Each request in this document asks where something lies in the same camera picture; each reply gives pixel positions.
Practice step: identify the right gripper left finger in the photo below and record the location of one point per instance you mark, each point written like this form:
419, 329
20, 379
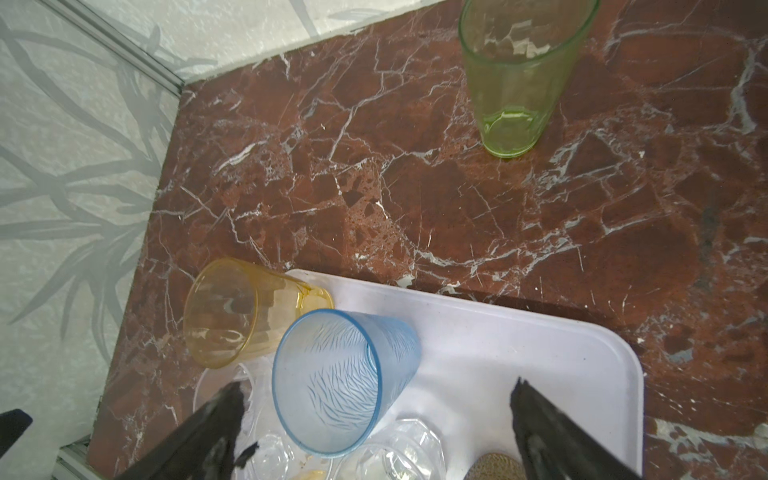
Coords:
203, 446

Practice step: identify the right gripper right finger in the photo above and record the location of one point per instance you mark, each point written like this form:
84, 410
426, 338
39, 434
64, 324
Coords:
552, 446

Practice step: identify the amber dotted glass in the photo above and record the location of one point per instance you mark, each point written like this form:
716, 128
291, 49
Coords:
496, 466

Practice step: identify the clear faceted glass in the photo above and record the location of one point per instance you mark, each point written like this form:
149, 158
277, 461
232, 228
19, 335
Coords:
278, 458

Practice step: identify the lilac plastic tray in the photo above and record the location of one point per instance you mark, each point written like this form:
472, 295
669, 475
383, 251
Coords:
472, 356

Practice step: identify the tall yellow glass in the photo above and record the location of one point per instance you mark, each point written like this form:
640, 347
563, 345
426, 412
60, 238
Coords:
236, 311

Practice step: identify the tall blue frosted glass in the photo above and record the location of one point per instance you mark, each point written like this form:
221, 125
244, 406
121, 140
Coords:
336, 373

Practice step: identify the tall green glass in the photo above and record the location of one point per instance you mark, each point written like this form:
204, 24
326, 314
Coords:
518, 58

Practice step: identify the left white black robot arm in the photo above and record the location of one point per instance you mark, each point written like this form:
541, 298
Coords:
13, 425

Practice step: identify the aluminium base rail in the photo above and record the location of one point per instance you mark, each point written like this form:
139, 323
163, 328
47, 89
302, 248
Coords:
71, 462

